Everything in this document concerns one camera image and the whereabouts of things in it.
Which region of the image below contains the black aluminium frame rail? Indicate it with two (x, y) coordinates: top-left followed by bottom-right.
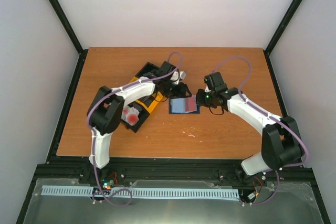
(33, 157), (317, 188)

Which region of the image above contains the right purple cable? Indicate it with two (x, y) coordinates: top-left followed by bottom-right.
(209, 56), (308, 208)

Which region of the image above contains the red white credit card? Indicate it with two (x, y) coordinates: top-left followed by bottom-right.
(184, 95), (197, 113)

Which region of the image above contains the light blue cable duct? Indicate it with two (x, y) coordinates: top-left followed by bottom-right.
(40, 185), (239, 201)

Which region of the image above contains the right frame post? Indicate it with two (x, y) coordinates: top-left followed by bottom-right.
(264, 0), (321, 53)

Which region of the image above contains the frame post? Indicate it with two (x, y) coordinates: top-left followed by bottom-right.
(33, 0), (85, 53)
(264, 0), (321, 53)

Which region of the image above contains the black bin with red cards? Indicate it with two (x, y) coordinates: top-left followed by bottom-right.
(121, 105), (150, 133)

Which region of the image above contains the dark card stack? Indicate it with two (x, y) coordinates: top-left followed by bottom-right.
(138, 95), (154, 107)

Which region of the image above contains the left frame post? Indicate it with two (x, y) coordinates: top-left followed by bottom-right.
(33, 0), (85, 53)

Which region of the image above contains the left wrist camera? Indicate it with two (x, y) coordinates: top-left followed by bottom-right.
(170, 70), (186, 82)

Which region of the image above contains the blue leather card holder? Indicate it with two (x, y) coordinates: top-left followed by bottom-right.
(169, 98), (200, 114)

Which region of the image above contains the red white card stack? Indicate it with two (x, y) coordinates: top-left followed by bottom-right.
(121, 106), (140, 126)

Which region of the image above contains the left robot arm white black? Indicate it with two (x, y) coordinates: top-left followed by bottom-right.
(87, 61), (192, 184)

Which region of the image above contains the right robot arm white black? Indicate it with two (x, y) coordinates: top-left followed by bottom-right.
(196, 72), (307, 176)

